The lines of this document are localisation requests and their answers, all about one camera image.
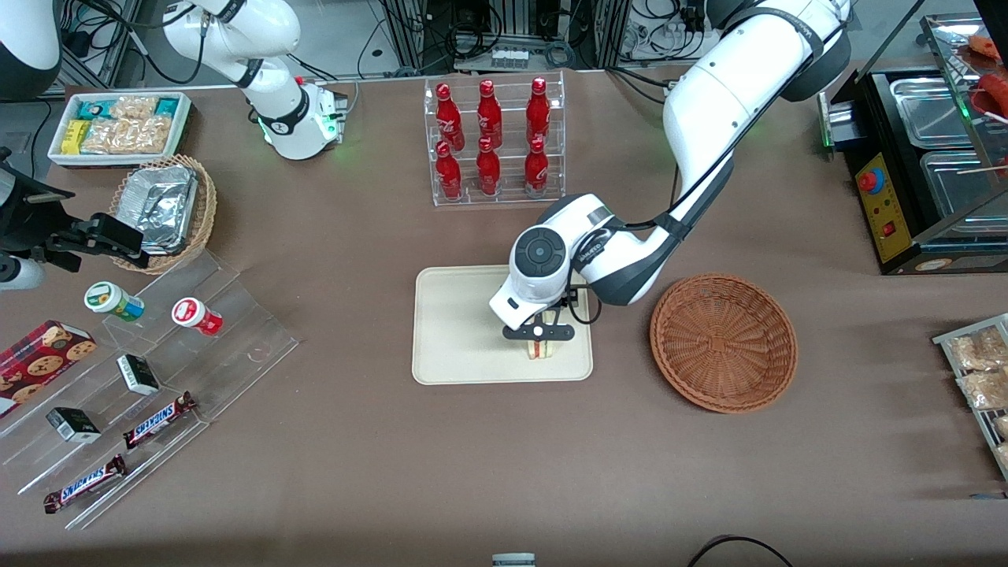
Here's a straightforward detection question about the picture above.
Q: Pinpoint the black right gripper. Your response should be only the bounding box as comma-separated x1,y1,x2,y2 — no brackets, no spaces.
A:
0,150,150,273

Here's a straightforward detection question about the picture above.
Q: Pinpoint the aluminium foil tray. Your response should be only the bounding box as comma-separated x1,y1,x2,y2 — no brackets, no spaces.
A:
118,165,198,254

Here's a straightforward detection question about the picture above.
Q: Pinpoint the cream plastic tray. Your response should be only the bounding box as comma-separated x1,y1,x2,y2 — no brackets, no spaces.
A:
412,263,594,386

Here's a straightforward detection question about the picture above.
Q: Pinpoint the light wicker basket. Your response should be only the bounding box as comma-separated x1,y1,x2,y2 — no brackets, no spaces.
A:
109,154,218,276

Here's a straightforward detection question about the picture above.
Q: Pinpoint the brown wicker basket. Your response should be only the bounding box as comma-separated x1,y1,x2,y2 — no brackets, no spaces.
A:
650,272,799,414

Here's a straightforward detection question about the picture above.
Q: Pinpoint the tray of packaged pastries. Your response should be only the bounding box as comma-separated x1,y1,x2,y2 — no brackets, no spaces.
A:
932,313,1008,481

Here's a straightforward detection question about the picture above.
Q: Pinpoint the green lid snack cup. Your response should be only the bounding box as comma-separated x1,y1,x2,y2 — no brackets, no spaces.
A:
84,281,146,323

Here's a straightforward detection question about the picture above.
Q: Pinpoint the red lid snack cup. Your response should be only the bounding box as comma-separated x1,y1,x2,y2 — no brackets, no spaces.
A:
172,297,224,337

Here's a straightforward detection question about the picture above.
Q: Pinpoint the large clear cracker bag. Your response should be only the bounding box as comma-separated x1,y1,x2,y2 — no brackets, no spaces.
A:
79,116,172,155

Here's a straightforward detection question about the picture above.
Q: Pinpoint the small black box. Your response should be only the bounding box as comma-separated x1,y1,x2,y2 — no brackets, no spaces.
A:
46,407,102,444
117,354,161,396

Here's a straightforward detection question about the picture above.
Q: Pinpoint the white plastic snack bin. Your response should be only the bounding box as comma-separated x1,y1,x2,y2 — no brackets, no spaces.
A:
47,91,194,169

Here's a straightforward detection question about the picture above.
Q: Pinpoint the red cookie box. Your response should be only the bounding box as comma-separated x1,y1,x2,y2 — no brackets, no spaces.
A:
0,320,98,419

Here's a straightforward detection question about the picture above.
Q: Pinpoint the small clear cracker bag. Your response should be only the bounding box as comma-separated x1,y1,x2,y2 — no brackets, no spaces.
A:
110,95,160,120

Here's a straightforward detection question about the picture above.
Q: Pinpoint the clear acrylic bottle rack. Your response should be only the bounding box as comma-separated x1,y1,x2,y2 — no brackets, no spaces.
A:
424,71,566,208

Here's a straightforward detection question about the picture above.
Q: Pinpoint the clear acrylic stepped stand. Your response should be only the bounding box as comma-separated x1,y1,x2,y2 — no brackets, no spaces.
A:
0,248,301,531

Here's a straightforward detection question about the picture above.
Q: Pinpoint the red cola bottle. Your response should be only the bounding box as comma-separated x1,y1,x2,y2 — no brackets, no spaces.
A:
524,138,549,197
526,77,550,146
476,138,502,197
435,83,465,152
435,142,464,200
477,80,503,149

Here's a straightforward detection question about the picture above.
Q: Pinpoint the Snickers chocolate bar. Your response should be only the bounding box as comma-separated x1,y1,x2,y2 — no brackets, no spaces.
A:
122,391,198,450
43,454,128,514

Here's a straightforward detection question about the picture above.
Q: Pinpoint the black food warmer cabinet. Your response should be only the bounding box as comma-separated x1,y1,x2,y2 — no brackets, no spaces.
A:
819,0,1008,276

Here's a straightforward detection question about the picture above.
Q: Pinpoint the steel warmer pan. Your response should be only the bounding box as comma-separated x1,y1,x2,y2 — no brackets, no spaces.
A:
920,149,1008,221
890,76,979,150

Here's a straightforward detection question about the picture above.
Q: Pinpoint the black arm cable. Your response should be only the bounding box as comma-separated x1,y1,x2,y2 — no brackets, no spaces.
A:
564,154,687,326

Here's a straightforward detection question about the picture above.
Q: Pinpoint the black looped cable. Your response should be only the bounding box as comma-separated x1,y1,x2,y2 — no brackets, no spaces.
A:
687,535,795,567

